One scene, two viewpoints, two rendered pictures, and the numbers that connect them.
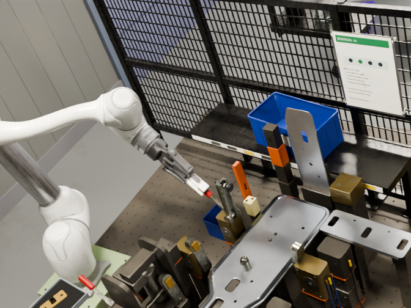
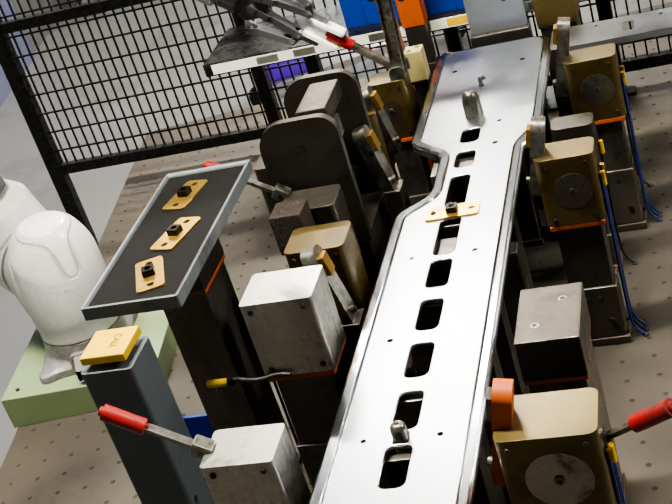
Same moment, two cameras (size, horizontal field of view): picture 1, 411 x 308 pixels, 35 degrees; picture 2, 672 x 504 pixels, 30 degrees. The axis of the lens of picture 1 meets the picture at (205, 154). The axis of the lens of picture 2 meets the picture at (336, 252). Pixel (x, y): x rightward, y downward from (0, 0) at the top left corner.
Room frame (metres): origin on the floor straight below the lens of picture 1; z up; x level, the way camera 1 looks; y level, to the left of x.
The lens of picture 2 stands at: (-0.07, 1.36, 1.89)
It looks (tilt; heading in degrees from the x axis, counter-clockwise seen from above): 28 degrees down; 327
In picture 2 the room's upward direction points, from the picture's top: 18 degrees counter-clockwise
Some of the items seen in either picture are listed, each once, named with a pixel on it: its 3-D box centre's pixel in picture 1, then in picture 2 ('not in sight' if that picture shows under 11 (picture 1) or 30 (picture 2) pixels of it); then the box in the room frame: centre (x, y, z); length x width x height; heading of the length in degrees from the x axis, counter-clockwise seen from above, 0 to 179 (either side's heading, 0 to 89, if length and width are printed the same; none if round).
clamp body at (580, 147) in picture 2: not in sight; (593, 245); (1.12, 0.12, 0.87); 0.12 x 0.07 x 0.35; 37
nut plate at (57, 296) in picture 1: (52, 300); (184, 192); (1.45, 0.59, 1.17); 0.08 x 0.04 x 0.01; 116
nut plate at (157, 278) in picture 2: not in sight; (148, 271); (1.30, 0.75, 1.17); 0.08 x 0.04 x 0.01; 148
